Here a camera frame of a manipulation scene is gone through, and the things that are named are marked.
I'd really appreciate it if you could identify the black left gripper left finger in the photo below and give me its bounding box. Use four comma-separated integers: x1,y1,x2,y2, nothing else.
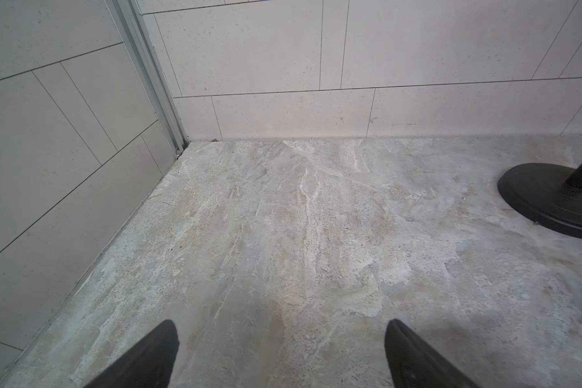
86,319,179,388

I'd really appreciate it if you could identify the black round microphone stand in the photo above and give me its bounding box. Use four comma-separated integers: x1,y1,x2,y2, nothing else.
497,163,582,239

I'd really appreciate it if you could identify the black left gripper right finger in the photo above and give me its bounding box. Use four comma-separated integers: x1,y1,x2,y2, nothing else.
384,319,480,388

